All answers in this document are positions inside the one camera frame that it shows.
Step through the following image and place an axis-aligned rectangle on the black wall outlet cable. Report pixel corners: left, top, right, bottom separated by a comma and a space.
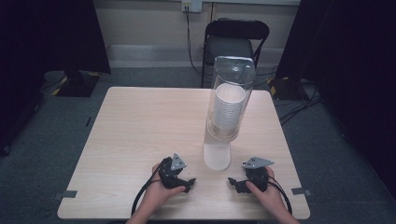
185, 6, 204, 77

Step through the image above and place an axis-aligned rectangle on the black folding chair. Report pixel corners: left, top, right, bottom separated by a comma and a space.
200, 18, 271, 90

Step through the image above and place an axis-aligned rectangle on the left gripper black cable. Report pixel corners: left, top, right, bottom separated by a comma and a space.
131, 170, 163, 217

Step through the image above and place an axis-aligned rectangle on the clear plastic cup dispenser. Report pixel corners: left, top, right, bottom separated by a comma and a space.
202, 54, 258, 172

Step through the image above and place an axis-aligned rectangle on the black stand base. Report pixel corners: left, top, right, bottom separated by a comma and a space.
52, 68, 103, 98
268, 76, 310, 102

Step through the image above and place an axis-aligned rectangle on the white wall outlet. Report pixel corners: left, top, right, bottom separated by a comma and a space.
181, 0, 204, 14

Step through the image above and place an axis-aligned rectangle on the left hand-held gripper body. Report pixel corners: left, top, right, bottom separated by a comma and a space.
158, 152, 188, 190

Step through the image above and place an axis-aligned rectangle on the bundle of black floor cables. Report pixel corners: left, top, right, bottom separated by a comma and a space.
277, 88, 324, 126

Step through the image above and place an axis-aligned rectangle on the person's left hand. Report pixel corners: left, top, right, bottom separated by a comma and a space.
140, 163, 187, 217

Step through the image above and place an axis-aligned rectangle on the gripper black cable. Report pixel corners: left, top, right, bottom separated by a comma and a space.
131, 170, 163, 217
266, 175, 293, 217

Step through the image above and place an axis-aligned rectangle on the grey tape strip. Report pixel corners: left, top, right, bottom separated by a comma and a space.
290, 187, 313, 197
52, 189, 78, 201

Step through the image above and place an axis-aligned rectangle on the stack of white paper cups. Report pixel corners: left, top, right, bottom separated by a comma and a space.
213, 82, 247, 131

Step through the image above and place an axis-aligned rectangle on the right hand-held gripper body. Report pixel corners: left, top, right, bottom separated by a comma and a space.
242, 156, 276, 193

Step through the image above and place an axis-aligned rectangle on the black curtain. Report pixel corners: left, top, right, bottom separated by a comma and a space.
0, 0, 112, 157
275, 0, 396, 190

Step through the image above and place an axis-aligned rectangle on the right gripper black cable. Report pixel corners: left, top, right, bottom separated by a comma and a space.
266, 175, 293, 217

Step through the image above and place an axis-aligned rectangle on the person's right hand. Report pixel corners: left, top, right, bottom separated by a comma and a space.
245, 165, 287, 217

